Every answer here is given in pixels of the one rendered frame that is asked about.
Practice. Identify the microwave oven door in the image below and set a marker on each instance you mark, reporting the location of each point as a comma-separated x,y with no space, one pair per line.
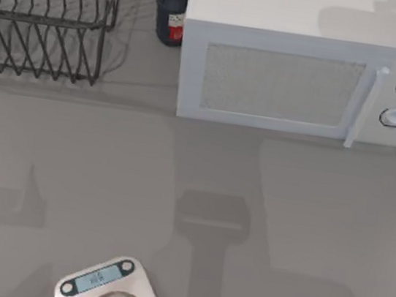
193,74

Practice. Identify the dark bottle with red label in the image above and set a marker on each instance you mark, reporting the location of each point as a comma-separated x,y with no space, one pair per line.
171,8

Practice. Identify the pale microwave oven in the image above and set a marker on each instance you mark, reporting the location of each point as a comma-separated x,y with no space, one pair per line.
275,15

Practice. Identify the silver kitchen scale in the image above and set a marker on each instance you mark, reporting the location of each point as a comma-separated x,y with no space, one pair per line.
108,287

